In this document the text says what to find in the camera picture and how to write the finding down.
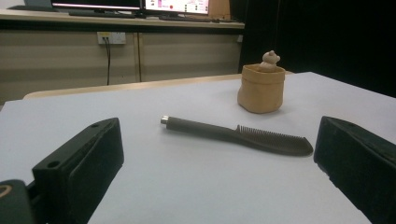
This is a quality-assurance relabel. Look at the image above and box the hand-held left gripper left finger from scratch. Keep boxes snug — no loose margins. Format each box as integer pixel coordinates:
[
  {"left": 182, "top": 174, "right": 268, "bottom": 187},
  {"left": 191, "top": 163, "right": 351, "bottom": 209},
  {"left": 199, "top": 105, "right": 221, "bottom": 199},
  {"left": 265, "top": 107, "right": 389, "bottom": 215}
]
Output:
[{"left": 32, "top": 117, "right": 125, "bottom": 224}]

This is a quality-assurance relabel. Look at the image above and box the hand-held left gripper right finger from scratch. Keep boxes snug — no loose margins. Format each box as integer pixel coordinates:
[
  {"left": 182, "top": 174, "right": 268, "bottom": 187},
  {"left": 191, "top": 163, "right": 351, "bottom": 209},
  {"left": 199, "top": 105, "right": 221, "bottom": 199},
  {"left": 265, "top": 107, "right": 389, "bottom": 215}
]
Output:
[{"left": 313, "top": 116, "right": 396, "bottom": 224}]

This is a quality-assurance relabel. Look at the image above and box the dark brown comb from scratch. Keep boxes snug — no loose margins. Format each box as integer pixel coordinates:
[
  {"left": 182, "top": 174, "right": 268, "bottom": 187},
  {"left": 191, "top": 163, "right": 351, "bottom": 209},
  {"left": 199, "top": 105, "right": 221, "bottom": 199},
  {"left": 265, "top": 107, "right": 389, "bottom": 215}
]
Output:
[{"left": 160, "top": 115, "right": 314, "bottom": 157}]

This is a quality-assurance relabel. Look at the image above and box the tan bear holder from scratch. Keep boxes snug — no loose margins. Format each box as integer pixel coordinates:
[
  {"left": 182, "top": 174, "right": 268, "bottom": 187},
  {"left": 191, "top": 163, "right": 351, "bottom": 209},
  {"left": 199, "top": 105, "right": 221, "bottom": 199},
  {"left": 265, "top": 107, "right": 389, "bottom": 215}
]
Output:
[{"left": 236, "top": 49, "right": 287, "bottom": 115}]

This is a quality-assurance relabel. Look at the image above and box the white table mat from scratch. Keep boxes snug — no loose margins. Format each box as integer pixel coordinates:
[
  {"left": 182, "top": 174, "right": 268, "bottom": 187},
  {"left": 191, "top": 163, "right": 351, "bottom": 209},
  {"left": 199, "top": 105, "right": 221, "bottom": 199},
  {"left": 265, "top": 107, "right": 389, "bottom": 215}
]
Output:
[{"left": 0, "top": 72, "right": 396, "bottom": 224}]

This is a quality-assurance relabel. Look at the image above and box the long beige desk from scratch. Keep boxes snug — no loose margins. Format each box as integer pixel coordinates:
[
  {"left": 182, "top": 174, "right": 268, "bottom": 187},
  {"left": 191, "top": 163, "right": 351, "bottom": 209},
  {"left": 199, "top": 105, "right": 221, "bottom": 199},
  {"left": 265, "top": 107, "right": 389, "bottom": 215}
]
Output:
[{"left": 0, "top": 8, "right": 246, "bottom": 105}]

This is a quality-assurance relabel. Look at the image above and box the black curtain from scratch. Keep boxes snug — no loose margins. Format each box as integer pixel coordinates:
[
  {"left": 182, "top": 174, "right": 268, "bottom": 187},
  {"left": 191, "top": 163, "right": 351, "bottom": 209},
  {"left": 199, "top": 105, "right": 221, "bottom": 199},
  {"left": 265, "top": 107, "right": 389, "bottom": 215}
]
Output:
[{"left": 238, "top": 0, "right": 396, "bottom": 98}]

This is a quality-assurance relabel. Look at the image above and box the black keyboard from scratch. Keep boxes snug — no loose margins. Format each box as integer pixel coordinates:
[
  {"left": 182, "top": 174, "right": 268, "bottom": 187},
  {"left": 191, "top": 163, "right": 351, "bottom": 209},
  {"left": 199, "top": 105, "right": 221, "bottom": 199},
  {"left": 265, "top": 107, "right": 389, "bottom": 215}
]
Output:
[
  {"left": 68, "top": 10, "right": 137, "bottom": 19},
  {"left": 158, "top": 15, "right": 219, "bottom": 23}
]

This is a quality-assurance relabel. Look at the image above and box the computer monitor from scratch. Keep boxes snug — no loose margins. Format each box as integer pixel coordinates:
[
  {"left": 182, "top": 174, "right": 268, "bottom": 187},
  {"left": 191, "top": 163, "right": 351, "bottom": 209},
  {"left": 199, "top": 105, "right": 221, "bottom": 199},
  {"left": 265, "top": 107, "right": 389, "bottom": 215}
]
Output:
[
  {"left": 143, "top": 0, "right": 210, "bottom": 16},
  {"left": 50, "top": 0, "right": 143, "bottom": 11}
]

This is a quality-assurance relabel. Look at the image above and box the grey laptop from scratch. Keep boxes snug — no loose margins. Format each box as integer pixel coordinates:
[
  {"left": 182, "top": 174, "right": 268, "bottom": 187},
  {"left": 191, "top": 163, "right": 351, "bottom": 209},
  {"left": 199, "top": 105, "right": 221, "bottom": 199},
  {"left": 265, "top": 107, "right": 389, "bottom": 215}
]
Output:
[{"left": 7, "top": 0, "right": 59, "bottom": 13}]

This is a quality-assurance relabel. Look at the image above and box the cardboard box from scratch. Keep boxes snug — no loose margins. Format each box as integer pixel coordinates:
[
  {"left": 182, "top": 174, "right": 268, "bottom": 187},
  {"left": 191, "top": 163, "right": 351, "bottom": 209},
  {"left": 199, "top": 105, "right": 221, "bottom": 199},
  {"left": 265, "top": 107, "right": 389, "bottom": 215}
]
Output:
[{"left": 208, "top": 0, "right": 232, "bottom": 21}]

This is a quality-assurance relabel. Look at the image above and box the black power cable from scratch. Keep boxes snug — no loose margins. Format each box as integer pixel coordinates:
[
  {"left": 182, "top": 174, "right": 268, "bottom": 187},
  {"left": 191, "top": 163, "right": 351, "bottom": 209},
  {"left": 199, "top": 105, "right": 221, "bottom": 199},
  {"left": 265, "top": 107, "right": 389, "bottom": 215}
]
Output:
[{"left": 103, "top": 36, "right": 112, "bottom": 86}]

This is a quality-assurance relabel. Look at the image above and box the white wall socket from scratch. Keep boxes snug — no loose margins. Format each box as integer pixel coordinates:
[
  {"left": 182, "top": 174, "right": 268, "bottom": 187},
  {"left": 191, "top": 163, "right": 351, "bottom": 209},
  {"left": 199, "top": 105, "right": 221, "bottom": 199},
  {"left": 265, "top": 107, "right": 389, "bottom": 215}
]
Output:
[{"left": 96, "top": 31, "right": 127, "bottom": 45}]

